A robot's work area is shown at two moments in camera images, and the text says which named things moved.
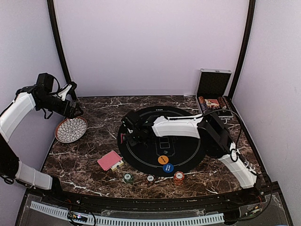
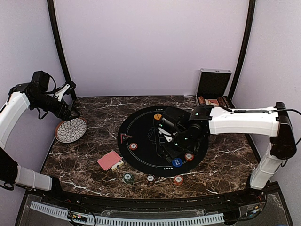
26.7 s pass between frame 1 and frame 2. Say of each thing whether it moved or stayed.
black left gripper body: stayed
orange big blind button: moved
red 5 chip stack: moved
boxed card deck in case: stayed
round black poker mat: stayed
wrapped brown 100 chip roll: stayed
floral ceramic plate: stayed
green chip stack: stayed
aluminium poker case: stayed
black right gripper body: moved
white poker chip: stayed
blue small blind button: moved
